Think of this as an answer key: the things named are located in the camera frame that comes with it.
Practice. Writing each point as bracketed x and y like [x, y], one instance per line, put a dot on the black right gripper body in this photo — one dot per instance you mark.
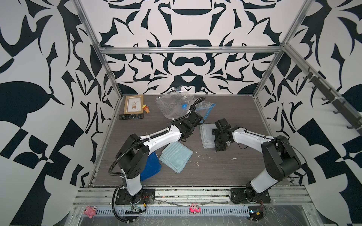
[219, 142]

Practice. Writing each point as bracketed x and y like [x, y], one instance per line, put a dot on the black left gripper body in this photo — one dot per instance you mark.
[180, 122]

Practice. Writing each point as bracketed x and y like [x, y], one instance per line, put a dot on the grey towel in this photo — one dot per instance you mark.
[209, 133]

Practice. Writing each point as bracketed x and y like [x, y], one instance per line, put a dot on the clear plastic vacuum bag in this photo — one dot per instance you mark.
[177, 103]

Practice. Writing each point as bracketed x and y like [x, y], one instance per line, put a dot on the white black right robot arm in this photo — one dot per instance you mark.
[280, 158]

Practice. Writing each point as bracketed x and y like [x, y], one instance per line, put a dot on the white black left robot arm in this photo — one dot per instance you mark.
[132, 157]

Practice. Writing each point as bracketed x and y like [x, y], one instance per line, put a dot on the light teal folded towel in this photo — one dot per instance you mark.
[176, 156]

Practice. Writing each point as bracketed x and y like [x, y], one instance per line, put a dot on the dark blue folded towel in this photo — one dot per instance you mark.
[152, 167]

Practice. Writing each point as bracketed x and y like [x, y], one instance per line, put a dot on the ice cream cone toy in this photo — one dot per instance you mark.
[146, 109]

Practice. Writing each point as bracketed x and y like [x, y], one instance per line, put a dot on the black tv remote control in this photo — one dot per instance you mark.
[131, 116]

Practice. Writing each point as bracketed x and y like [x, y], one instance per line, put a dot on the black electronics box with led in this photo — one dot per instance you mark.
[257, 214]

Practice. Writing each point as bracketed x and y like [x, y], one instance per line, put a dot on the small green circuit board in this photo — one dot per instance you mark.
[135, 209]

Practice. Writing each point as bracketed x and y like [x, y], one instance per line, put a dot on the wooden picture frame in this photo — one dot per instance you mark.
[133, 104]

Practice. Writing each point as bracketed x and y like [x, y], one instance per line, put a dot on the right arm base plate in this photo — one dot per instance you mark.
[240, 195]

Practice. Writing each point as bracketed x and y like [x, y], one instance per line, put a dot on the white slotted cable duct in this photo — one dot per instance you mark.
[171, 211]

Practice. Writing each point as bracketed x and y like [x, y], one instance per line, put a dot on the magenta toy on rail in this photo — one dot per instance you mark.
[194, 209]

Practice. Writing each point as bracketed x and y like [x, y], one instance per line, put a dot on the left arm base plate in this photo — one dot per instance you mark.
[143, 196]

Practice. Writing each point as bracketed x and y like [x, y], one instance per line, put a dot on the black wall hook rack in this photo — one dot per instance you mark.
[332, 96]

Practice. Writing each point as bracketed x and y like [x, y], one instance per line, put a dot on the pink toy on rail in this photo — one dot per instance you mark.
[90, 211]

